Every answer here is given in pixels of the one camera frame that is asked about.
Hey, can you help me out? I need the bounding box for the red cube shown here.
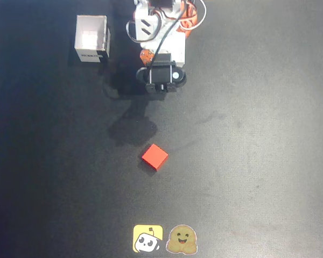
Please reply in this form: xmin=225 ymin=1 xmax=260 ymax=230
xmin=141 ymin=144 xmax=169 ymax=172

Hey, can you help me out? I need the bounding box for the white cardboard box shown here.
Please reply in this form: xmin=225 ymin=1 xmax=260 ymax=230
xmin=74 ymin=15 xmax=111 ymax=63

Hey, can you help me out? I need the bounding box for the black table mat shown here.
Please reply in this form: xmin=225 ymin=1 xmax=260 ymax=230
xmin=0 ymin=0 xmax=323 ymax=258

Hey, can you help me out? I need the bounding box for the yellow robot face sticker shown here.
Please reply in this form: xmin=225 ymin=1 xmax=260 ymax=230
xmin=132 ymin=224 xmax=164 ymax=253

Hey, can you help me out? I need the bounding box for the hugging face emoji sticker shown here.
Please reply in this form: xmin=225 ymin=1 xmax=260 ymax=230
xmin=165 ymin=224 xmax=199 ymax=255

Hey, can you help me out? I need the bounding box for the black gripper-mounted camera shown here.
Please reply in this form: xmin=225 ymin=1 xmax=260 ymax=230
xmin=136 ymin=53 xmax=188 ymax=95

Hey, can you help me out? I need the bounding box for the gripper servo wire loop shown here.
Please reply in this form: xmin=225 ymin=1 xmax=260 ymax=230
xmin=125 ymin=12 xmax=163 ymax=43

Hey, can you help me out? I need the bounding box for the white and red arm wire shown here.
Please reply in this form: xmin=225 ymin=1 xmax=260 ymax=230
xmin=177 ymin=0 xmax=207 ymax=31

